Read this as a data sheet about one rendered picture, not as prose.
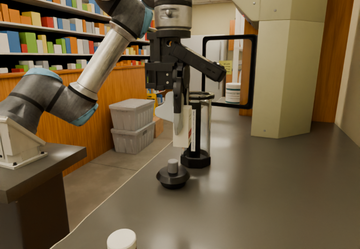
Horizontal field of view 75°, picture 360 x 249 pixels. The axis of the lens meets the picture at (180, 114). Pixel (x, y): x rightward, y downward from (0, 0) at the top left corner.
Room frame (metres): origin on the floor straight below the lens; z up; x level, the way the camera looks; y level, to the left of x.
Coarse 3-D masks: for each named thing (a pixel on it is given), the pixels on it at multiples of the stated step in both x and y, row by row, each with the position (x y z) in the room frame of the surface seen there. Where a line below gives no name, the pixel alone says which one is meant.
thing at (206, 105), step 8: (192, 96) 0.66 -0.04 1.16; (200, 96) 0.66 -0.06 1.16; (208, 96) 0.67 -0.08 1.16; (208, 104) 0.68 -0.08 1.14; (208, 112) 0.68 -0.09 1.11; (208, 120) 0.69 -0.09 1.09; (208, 128) 0.69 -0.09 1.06; (200, 136) 0.67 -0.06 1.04; (208, 136) 0.69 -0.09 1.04; (200, 144) 0.67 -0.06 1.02; (208, 144) 0.69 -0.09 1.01; (184, 152) 0.69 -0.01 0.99; (200, 152) 0.67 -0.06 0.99; (208, 152) 0.69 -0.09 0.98
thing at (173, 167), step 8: (168, 160) 0.58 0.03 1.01; (176, 160) 0.58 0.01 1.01; (168, 168) 0.57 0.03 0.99; (176, 168) 0.57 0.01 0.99; (184, 168) 0.60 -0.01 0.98; (160, 176) 0.56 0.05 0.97; (168, 176) 0.55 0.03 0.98; (176, 176) 0.55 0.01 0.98; (184, 176) 0.56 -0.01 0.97; (168, 184) 0.54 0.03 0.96; (176, 184) 0.54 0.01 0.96
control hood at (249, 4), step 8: (232, 0) 1.02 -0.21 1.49; (240, 0) 1.00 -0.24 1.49; (248, 0) 0.99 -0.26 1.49; (256, 0) 0.98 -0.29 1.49; (240, 8) 1.01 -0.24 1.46; (248, 8) 0.99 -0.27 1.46; (256, 8) 0.98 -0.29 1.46; (248, 16) 1.00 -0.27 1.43; (256, 16) 0.98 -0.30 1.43; (256, 24) 1.07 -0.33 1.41
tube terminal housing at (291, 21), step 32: (288, 0) 0.95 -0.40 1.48; (320, 0) 1.01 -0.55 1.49; (288, 32) 0.94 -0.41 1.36; (320, 32) 1.02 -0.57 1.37; (256, 64) 0.98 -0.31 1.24; (288, 64) 0.95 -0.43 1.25; (256, 96) 0.97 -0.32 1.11; (288, 96) 0.96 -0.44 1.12; (256, 128) 0.97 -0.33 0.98; (288, 128) 0.96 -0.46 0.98
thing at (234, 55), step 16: (208, 48) 1.40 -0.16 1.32; (224, 48) 1.36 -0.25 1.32; (240, 48) 1.31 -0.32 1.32; (256, 48) 1.28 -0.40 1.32; (224, 64) 1.36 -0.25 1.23; (240, 64) 1.31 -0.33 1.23; (208, 80) 1.40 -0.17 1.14; (224, 80) 1.35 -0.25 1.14; (240, 80) 1.31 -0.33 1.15; (224, 96) 1.35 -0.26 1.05; (240, 96) 1.31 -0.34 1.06
